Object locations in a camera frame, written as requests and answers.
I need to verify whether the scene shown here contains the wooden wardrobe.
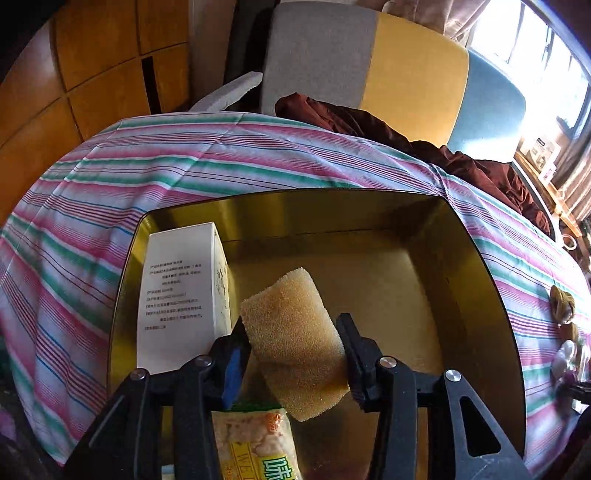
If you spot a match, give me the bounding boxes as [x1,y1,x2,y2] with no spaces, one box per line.
[0,0,192,222]

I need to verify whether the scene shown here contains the striped pink green tablecloth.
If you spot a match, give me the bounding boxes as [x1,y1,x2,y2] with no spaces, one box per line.
[0,113,591,480]

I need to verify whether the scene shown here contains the rice cracker packet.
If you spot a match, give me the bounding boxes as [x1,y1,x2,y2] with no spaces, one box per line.
[210,401,305,480]

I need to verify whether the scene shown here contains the dark brown cloth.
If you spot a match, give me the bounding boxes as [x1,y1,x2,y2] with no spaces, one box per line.
[276,92,552,241]

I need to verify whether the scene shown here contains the cream carton box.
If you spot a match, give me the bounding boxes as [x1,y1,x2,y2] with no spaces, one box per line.
[136,222,234,374]

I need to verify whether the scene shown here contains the beige patterned curtain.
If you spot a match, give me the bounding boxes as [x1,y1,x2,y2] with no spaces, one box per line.
[381,0,490,47]

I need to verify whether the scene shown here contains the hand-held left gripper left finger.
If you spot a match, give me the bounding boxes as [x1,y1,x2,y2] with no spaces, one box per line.
[67,316,252,480]

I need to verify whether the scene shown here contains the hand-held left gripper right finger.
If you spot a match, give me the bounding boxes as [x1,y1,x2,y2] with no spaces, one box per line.
[335,313,532,480]

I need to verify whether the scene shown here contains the yellow sponge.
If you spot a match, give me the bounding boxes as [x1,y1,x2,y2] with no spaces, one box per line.
[239,265,349,422]

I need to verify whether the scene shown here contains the white foam piece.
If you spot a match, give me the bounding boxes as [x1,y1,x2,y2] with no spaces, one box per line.
[189,71,264,113]

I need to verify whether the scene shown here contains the grey yellow blue armchair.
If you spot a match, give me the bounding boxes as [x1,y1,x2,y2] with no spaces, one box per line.
[261,2,527,162]

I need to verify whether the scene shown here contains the golden metal tin box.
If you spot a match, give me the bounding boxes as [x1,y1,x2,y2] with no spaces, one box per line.
[107,188,527,480]

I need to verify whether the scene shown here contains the clear plastic bag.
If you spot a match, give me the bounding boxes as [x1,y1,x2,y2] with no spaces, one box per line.
[551,342,579,380]

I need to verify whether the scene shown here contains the yellow knitted sock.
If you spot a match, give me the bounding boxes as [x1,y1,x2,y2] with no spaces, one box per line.
[549,285,580,342]

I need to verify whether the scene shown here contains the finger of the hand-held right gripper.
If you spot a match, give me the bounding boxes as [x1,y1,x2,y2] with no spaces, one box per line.
[558,382,591,402]

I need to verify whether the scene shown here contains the white labelled box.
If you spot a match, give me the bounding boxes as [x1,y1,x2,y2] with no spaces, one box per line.
[517,134,561,185]

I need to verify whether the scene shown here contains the window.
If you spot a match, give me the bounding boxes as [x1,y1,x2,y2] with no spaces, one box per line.
[466,0,591,139]

